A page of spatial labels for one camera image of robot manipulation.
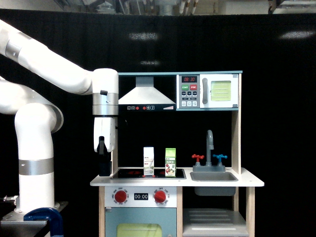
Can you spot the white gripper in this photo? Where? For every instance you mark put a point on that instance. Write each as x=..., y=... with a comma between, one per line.
x=104, y=139

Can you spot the green juice carton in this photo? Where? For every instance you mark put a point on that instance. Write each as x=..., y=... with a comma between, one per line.
x=170, y=162

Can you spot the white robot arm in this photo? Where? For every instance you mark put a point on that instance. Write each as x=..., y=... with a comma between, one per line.
x=36, y=118

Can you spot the grey toy sink basin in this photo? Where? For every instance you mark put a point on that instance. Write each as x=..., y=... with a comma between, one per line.
x=216, y=177

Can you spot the left red stove knob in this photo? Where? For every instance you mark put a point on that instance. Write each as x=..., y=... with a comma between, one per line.
x=120, y=196

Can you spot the red stove knob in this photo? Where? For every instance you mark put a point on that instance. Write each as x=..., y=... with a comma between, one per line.
x=120, y=196
x=160, y=196

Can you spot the white milk carton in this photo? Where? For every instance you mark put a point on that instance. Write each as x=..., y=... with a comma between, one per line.
x=148, y=161

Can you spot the black timer display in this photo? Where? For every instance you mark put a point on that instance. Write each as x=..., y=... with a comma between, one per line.
x=141, y=196

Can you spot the black toy stovetop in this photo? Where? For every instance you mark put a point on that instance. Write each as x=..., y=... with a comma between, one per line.
x=138, y=174

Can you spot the teal toy oven door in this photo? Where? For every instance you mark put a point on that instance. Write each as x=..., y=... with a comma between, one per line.
x=140, y=222

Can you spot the right red stove knob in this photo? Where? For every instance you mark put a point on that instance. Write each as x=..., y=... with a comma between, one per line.
x=160, y=196

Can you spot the silver range hood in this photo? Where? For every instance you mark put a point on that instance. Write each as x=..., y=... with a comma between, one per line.
x=144, y=97

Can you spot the blue clamp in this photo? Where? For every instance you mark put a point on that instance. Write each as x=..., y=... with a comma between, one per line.
x=49, y=214

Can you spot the grey toy faucet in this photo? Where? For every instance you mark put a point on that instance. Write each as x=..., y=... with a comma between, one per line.
x=208, y=167

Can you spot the grey lower shelf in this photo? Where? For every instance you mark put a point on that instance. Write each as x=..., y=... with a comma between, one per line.
x=213, y=222

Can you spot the white toy microwave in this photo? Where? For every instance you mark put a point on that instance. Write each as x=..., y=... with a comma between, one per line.
x=208, y=91

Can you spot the wooden toy kitchen frame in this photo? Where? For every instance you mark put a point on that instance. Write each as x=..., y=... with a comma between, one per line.
x=184, y=130

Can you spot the red tap handle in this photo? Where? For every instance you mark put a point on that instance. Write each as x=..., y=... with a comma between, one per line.
x=197, y=158

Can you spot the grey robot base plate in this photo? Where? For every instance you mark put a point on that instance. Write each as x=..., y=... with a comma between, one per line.
x=12, y=224

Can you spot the blue tap handle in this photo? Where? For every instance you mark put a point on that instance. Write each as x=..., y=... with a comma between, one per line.
x=220, y=157

